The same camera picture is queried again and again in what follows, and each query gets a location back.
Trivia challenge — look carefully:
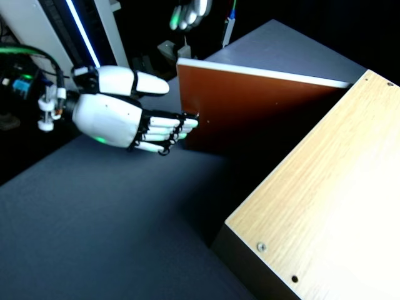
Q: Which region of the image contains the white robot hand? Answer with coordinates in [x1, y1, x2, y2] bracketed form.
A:
[169, 0, 211, 32]
[71, 64, 200, 156]

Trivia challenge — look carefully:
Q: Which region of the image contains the white cabinet door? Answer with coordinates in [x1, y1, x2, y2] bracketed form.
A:
[176, 57, 351, 155]

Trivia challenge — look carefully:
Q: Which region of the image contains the light wooden cabinet body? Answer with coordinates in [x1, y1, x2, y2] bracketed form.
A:
[211, 69, 400, 300]

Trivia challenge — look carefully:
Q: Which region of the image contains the grey table cloth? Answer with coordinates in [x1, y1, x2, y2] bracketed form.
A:
[0, 19, 368, 300]

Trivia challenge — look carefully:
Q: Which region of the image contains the white robot body column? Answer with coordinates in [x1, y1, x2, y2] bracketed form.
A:
[0, 0, 130, 79]

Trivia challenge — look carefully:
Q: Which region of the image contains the grey cable adapter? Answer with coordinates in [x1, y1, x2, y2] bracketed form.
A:
[222, 17, 236, 48]

